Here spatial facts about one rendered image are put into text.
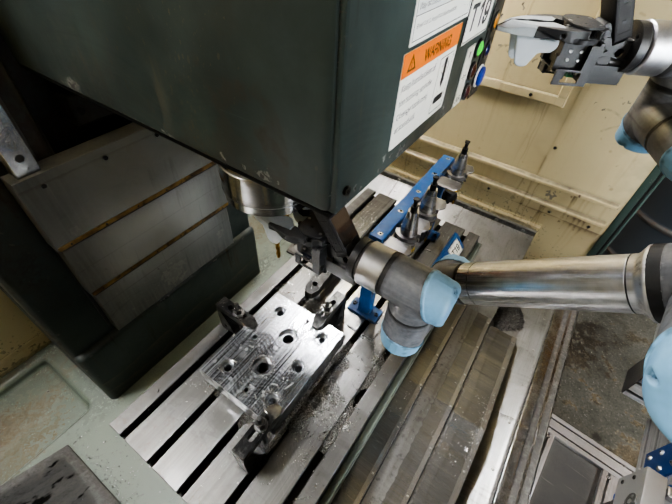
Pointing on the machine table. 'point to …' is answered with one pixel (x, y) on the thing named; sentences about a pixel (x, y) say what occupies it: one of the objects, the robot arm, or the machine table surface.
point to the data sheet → (436, 17)
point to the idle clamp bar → (317, 285)
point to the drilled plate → (268, 333)
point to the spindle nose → (254, 196)
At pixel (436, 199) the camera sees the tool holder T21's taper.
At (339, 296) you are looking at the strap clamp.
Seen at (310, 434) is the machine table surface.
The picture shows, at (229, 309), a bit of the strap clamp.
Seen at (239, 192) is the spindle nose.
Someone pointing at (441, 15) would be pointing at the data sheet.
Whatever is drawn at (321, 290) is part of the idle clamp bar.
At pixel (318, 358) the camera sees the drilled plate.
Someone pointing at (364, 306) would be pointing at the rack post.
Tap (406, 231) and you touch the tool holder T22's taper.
